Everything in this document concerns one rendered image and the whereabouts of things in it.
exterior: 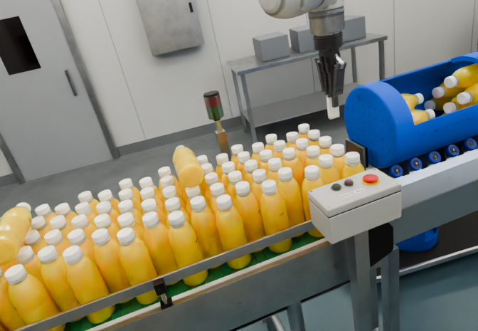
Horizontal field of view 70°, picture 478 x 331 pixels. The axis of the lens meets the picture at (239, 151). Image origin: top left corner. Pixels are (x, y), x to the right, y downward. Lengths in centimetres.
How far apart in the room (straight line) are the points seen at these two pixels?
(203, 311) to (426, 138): 83
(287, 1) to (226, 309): 78
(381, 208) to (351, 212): 8
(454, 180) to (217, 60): 339
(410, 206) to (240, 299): 64
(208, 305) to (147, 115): 363
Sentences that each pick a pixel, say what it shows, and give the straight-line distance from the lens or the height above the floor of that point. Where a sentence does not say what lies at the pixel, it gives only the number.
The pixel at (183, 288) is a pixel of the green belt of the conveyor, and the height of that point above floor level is 90.
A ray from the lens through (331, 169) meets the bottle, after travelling 102.
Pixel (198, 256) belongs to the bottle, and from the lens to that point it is 94.
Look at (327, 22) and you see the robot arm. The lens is 93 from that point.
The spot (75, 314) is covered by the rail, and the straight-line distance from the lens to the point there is 100.
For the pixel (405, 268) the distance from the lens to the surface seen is 206.
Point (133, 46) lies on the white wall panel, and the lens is 431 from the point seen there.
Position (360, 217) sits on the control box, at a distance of 88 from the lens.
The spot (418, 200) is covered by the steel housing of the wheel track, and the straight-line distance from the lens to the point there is 130.
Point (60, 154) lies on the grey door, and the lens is 475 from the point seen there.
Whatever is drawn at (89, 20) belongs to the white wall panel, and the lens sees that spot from 435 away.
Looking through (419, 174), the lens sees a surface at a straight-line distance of 129.
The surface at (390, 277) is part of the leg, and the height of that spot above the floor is 50.
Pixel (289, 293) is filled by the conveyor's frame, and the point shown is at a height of 78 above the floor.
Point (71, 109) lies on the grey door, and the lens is 453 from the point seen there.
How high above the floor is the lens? 158
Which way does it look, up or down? 24 degrees down
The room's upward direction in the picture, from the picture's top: 12 degrees counter-clockwise
